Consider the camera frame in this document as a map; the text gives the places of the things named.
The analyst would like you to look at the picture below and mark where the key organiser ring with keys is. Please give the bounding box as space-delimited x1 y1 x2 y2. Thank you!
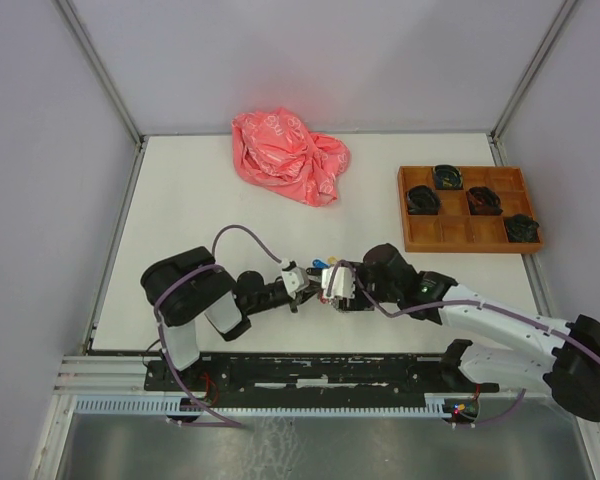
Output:
304 255 346 306

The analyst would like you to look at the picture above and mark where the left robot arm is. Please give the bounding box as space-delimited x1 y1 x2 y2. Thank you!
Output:
140 247 321 390

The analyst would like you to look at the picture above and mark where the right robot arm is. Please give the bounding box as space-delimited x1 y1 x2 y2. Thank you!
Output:
321 243 600 422

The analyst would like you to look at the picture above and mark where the black coiled item left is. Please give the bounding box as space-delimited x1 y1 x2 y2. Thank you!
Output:
405 185 441 215

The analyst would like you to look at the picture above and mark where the black coiled item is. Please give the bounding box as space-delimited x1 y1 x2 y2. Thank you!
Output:
504 214 539 243
405 185 441 215
466 186 503 216
432 164 463 190

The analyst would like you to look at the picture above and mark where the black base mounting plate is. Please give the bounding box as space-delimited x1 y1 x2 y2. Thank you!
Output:
143 351 501 407

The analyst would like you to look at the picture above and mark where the black coiled item top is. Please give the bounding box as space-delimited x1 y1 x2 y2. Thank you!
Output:
432 164 463 190

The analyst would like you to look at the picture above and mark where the black coiled item middle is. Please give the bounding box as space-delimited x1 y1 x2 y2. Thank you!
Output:
466 186 503 216

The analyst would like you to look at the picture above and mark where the crumpled pink plastic bag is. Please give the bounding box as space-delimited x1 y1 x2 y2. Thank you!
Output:
231 108 351 207

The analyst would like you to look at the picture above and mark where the black coiled item right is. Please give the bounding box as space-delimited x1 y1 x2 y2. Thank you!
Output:
504 214 539 243

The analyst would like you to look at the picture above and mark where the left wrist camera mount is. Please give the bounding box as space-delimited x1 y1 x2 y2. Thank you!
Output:
280 258 310 298

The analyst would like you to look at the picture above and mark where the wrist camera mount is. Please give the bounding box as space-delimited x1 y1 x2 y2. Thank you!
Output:
321 265 355 300
280 258 310 298

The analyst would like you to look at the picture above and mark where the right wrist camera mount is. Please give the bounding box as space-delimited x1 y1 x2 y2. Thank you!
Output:
321 265 355 300

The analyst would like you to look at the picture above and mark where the white slotted cable duct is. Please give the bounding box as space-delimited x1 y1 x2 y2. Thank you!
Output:
73 393 456 416

